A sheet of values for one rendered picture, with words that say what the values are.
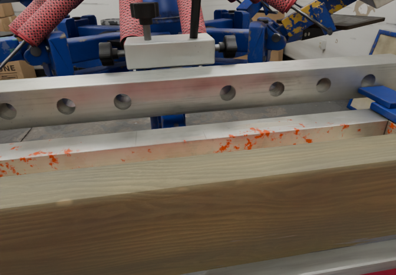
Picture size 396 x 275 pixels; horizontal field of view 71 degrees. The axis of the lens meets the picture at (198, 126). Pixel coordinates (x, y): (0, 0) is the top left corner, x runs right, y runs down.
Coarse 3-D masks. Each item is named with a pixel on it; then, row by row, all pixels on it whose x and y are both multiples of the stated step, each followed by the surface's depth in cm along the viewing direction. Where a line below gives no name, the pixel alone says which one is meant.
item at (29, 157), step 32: (160, 128) 34; (192, 128) 34; (224, 128) 34; (256, 128) 33; (288, 128) 33; (320, 128) 33; (352, 128) 34; (384, 128) 35; (0, 160) 29; (32, 160) 29; (64, 160) 30; (96, 160) 31; (128, 160) 31
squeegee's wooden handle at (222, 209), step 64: (0, 192) 13; (64, 192) 13; (128, 192) 13; (192, 192) 14; (256, 192) 14; (320, 192) 15; (384, 192) 16; (0, 256) 14; (64, 256) 14; (128, 256) 15; (192, 256) 16; (256, 256) 17
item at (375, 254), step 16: (304, 256) 17; (320, 256) 17; (336, 256) 17; (352, 256) 17; (368, 256) 17; (384, 256) 17; (208, 272) 16; (224, 272) 16; (240, 272) 16; (256, 272) 16; (272, 272) 16; (288, 272) 16; (304, 272) 16; (320, 272) 16; (336, 272) 17; (352, 272) 17; (368, 272) 17
